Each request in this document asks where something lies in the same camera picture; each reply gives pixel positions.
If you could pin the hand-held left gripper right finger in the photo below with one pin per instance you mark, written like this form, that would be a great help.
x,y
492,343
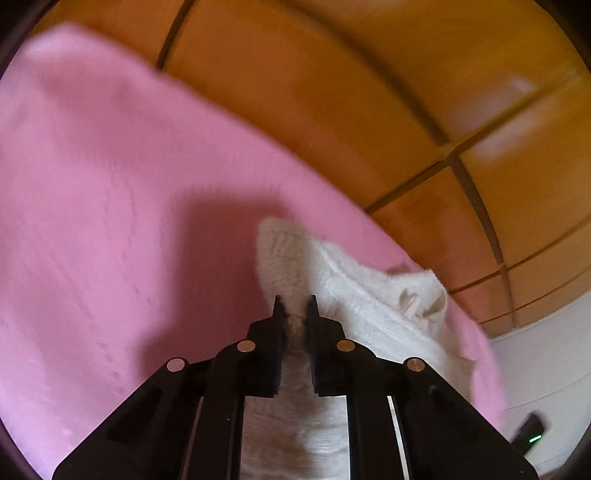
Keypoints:
x,y
323,364

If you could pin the white knit sweater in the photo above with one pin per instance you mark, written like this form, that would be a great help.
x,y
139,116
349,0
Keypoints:
x,y
355,286

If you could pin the pink bed blanket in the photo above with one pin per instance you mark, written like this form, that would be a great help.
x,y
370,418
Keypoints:
x,y
92,207

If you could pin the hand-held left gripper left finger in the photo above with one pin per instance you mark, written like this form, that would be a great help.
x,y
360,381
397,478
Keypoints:
x,y
270,364

